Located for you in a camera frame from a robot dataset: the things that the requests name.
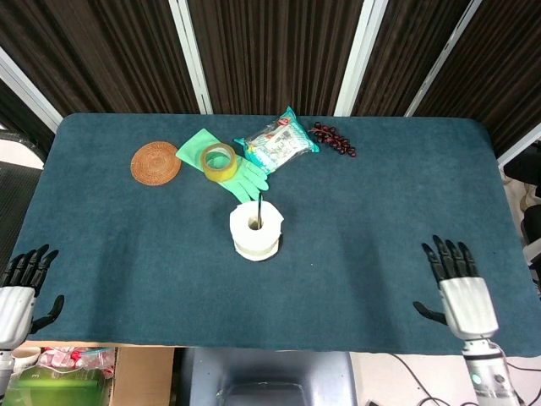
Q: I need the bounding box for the yellowish packing tape roll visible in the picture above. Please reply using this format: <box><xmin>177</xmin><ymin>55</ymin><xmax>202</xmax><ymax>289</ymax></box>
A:
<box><xmin>199</xmin><ymin>142</ymin><xmax>239</xmax><ymax>184</ymax></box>

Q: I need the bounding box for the cardboard box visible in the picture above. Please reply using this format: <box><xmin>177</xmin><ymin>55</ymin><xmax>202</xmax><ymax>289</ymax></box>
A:
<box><xmin>16</xmin><ymin>340</ymin><xmax>176</xmax><ymax>406</ymax></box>

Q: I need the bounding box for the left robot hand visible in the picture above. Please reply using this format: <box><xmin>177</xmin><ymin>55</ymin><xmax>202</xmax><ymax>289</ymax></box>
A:
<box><xmin>0</xmin><ymin>244</ymin><xmax>66</xmax><ymax>350</ymax></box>

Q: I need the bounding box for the white cup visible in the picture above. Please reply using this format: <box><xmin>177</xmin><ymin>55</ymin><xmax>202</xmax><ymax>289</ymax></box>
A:
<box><xmin>11</xmin><ymin>345</ymin><xmax>42</xmax><ymax>376</ymax></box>

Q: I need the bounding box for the white toilet paper roll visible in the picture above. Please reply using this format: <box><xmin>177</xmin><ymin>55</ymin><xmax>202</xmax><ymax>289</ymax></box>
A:
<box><xmin>229</xmin><ymin>201</ymin><xmax>284</xmax><ymax>261</ymax></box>

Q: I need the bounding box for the dark red grape bunch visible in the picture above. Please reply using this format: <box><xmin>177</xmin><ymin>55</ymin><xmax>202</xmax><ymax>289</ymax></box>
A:
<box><xmin>309</xmin><ymin>121</ymin><xmax>358</xmax><ymax>158</ymax></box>

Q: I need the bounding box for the red white plastic bag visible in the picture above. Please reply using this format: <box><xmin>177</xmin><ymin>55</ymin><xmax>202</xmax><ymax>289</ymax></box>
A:
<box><xmin>37</xmin><ymin>346</ymin><xmax>117</xmax><ymax>381</ymax></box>

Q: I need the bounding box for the round woven rattan coaster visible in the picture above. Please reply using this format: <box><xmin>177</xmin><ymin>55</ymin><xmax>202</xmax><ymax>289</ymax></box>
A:
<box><xmin>130</xmin><ymin>141</ymin><xmax>183</xmax><ymax>185</ymax></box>

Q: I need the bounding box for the blue table cloth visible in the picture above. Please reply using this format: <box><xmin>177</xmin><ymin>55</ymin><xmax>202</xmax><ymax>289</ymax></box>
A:
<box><xmin>0</xmin><ymin>112</ymin><xmax>541</xmax><ymax>356</ymax></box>

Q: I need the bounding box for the green plastic container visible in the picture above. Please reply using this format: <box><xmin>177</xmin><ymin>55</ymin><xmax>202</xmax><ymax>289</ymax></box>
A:
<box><xmin>3</xmin><ymin>366</ymin><xmax>112</xmax><ymax>406</ymax></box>

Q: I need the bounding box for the teal clear snack packet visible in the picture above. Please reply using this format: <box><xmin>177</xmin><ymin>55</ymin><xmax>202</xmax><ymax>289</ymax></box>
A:
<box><xmin>233</xmin><ymin>106</ymin><xmax>321</xmax><ymax>175</ymax></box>

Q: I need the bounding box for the black floor cable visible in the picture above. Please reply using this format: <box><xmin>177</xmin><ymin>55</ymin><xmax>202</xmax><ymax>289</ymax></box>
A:
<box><xmin>366</xmin><ymin>353</ymin><xmax>474</xmax><ymax>406</ymax></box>

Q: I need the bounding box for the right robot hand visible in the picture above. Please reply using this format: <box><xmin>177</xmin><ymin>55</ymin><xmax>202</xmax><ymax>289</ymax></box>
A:
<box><xmin>413</xmin><ymin>234</ymin><xmax>500</xmax><ymax>341</ymax></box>

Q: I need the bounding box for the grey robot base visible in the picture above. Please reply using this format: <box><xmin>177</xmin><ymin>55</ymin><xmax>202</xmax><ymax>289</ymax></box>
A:
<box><xmin>177</xmin><ymin>347</ymin><xmax>360</xmax><ymax>406</ymax></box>

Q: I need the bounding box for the green rubber glove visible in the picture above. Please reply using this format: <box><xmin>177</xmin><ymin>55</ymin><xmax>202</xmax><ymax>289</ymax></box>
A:
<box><xmin>175</xmin><ymin>128</ymin><xmax>271</xmax><ymax>203</ymax></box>

